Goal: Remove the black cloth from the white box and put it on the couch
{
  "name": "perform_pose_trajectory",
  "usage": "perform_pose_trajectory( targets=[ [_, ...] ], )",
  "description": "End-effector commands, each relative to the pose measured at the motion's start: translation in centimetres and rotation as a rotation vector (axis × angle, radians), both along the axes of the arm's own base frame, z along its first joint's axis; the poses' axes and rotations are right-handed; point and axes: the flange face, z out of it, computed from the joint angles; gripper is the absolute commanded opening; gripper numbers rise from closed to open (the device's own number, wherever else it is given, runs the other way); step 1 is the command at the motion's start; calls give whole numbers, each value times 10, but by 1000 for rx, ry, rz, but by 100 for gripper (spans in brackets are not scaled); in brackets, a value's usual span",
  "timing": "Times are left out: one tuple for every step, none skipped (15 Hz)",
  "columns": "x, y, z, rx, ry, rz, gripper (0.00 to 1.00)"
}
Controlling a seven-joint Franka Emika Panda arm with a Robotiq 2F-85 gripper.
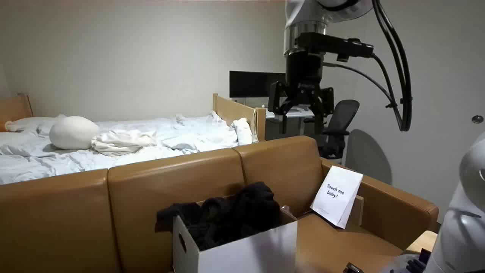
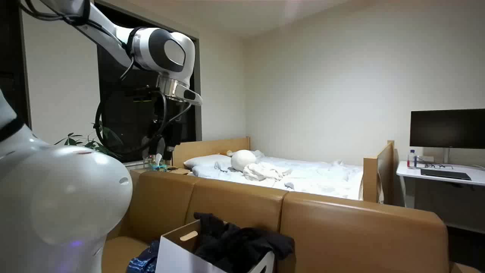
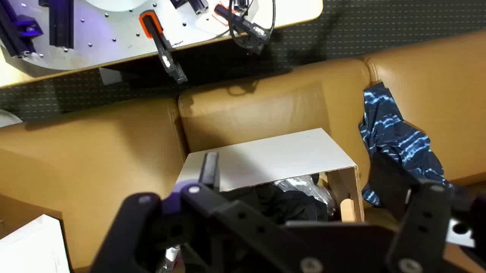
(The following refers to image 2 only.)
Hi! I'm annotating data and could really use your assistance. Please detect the wooden chair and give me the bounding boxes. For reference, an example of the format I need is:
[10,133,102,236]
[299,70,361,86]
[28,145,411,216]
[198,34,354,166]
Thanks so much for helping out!
[361,140,407,208]

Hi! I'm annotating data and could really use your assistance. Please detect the black computer monitor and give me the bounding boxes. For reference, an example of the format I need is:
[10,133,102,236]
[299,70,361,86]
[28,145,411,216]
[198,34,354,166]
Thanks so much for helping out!
[408,108,485,166]

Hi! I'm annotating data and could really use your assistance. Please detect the white pillow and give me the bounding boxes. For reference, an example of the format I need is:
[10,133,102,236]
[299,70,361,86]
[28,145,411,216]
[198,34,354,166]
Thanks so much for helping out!
[182,154,234,173]

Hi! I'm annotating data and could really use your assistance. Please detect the crumpled white blanket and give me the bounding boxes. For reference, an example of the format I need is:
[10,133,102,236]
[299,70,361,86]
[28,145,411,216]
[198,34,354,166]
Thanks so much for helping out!
[241,161,295,184]

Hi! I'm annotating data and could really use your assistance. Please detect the black keyboard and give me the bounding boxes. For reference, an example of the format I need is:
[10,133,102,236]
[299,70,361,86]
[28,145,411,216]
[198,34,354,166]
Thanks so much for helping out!
[419,167,473,183]

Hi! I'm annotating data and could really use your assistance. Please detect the small plastic bottle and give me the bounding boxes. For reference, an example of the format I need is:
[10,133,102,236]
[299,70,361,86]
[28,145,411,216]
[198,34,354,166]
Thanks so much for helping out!
[407,148,420,170]

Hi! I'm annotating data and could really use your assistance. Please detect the bed with white sheet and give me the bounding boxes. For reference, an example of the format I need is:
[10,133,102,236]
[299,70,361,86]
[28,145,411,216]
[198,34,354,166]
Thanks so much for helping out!
[191,152,366,202]

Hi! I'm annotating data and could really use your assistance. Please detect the wooden bed headboard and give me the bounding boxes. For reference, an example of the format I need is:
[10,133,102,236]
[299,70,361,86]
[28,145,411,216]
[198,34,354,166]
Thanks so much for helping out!
[172,139,254,172]

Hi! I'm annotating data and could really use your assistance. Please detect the tan leather couch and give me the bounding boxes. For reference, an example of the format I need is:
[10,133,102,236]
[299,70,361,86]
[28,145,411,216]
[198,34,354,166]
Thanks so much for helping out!
[101,169,452,273]

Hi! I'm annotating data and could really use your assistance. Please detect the round white cushion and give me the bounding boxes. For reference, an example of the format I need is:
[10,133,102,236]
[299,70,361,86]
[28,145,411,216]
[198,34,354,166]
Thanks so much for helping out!
[231,149,260,173]

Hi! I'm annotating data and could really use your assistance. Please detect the black cloth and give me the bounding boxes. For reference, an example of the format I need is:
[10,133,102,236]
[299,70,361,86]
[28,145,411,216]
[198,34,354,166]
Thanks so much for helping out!
[193,211,296,273]

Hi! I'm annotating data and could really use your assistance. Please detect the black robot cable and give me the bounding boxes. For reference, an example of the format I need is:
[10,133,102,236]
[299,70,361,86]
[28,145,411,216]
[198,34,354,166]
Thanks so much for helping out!
[93,55,196,158]

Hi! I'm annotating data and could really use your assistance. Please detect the blue bag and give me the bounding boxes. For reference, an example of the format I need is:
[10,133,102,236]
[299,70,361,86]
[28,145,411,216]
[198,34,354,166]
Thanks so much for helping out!
[126,240,163,273]

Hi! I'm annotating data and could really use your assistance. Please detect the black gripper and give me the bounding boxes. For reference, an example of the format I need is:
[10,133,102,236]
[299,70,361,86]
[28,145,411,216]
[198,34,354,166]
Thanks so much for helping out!
[148,104,188,167]

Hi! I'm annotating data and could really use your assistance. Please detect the dark window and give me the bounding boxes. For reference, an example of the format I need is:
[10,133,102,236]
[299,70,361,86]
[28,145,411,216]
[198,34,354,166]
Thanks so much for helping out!
[94,2,204,166]

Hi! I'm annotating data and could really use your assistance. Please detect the white cardboard box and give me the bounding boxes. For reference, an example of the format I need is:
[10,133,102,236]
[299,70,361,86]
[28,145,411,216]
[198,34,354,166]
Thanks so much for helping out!
[155,219,278,273]

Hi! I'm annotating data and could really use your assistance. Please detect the green potted plant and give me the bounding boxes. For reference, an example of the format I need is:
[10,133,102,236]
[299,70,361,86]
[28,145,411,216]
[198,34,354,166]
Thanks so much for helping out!
[54,122,125,160]

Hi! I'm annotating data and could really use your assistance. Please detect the white desk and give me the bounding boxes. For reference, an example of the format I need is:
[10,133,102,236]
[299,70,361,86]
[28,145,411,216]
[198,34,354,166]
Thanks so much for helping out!
[396,160,485,236]

